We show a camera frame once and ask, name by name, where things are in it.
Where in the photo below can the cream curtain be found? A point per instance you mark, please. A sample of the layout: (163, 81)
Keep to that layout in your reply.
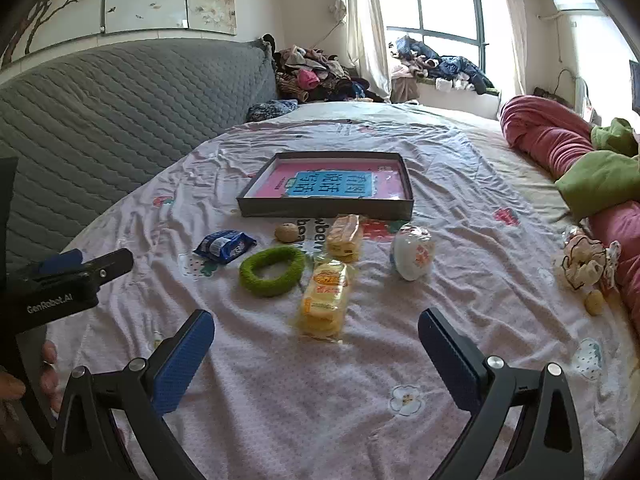
(515, 35)
(367, 35)

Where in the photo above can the green cloth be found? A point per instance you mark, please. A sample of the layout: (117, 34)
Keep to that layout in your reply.
(600, 180)

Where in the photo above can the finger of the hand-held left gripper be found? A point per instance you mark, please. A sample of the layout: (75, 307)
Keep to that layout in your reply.
(62, 259)
(112, 260)

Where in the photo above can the blue cookie packet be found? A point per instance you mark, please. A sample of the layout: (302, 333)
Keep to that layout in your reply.
(222, 246)

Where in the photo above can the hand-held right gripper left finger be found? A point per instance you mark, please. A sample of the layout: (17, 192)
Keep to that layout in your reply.
(182, 360)

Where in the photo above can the person's left hand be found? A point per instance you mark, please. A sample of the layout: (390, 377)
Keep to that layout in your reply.
(51, 375)

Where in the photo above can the orange cracker packet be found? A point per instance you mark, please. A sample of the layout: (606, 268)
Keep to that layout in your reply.
(344, 242)

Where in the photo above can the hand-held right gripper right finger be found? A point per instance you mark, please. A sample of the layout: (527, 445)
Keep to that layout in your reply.
(450, 360)

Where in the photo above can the dark floral cloth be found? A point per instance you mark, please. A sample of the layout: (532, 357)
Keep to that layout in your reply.
(270, 110)

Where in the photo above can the red and white wrapper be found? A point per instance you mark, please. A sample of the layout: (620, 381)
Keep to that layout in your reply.
(571, 233)

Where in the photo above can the dark framed window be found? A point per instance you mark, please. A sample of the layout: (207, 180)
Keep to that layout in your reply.
(445, 0)

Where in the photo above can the yellow cracker packet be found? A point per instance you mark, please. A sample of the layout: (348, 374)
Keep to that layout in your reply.
(325, 300)

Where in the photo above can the brown cloth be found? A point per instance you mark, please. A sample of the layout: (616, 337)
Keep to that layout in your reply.
(404, 90)

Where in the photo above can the pile of mixed clothes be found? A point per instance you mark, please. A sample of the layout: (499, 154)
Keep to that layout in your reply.
(310, 80)

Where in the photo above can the cream hair scrunchie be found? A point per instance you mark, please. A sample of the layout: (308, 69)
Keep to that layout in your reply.
(575, 260)

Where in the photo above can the white air conditioner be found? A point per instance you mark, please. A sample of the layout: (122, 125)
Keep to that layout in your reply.
(575, 1)

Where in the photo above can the white snack bag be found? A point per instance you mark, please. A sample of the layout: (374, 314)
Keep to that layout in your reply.
(410, 257)

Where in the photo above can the clothes heap on windowsill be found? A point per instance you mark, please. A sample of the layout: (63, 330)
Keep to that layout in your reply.
(450, 67)

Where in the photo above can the black screen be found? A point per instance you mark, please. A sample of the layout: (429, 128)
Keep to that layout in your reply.
(635, 85)

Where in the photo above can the grey quilted headboard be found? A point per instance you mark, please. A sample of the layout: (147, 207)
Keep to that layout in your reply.
(100, 110)

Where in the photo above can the pink quilt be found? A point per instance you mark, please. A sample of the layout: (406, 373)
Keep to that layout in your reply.
(540, 135)

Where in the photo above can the grey shallow cardboard box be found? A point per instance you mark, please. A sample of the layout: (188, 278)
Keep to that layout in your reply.
(325, 210)

